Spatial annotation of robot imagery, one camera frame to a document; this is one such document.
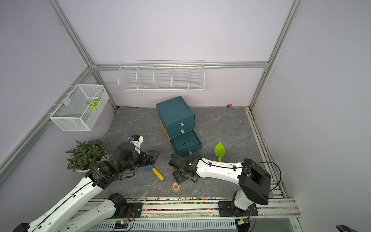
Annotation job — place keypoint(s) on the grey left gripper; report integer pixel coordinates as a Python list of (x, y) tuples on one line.
[(151, 161)]

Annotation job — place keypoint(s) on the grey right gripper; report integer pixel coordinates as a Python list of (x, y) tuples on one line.
[(177, 178)]

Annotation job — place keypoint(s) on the teal drawer cabinet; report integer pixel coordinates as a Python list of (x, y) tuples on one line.
[(178, 121)]

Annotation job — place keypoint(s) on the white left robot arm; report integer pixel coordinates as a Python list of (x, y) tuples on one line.
[(60, 218)]

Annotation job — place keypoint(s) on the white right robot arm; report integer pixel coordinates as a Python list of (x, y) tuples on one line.
[(253, 180)]

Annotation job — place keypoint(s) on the orange tape roll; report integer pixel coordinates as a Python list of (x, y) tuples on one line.
[(176, 187)]

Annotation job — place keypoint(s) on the blue toy rake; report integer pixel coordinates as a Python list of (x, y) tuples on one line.
[(156, 172)]

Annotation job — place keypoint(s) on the green toy shovel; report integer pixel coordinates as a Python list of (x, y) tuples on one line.
[(219, 151)]

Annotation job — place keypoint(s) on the green potted plant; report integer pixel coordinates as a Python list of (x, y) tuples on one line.
[(86, 155)]

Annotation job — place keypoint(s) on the green toy in basket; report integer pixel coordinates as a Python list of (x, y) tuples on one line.
[(95, 105)]

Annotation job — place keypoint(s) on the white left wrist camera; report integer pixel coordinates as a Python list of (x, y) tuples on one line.
[(137, 141)]

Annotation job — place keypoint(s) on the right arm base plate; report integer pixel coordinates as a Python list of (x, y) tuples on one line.
[(228, 209)]

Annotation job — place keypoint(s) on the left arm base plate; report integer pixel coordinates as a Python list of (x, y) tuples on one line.
[(125, 209)]

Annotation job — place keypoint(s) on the white vented cable duct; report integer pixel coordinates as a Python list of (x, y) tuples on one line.
[(167, 226)]

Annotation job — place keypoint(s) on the white wire wall shelf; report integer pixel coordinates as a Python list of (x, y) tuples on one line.
[(161, 76)]

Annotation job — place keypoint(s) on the white wire basket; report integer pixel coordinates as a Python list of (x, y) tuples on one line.
[(74, 114)]

